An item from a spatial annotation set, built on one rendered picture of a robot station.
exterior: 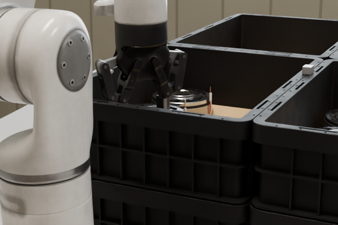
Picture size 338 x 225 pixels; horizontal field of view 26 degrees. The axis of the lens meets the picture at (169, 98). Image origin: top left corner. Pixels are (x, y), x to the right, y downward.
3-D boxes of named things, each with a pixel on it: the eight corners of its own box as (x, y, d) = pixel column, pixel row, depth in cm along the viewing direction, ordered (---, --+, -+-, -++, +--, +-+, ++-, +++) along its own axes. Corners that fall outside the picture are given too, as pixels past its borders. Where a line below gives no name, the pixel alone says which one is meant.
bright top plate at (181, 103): (194, 109, 119) (194, 106, 119) (141, 101, 124) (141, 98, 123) (220, 95, 128) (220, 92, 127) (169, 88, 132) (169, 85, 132)
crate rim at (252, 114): (247, 142, 88) (247, 123, 87) (38, 112, 100) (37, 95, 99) (325, 72, 123) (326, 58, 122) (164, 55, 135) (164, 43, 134)
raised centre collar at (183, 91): (187, 101, 122) (187, 97, 122) (162, 97, 125) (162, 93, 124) (200, 94, 126) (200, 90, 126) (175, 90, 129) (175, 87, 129)
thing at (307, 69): (311, 75, 111) (311, 67, 110) (302, 74, 111) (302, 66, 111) (314, 72, 112) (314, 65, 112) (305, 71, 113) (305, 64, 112)
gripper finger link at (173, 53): (162, 46, 105) (157, 62, 105) (188, 53, 107) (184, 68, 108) (154, 43, 107) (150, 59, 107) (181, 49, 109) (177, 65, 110)
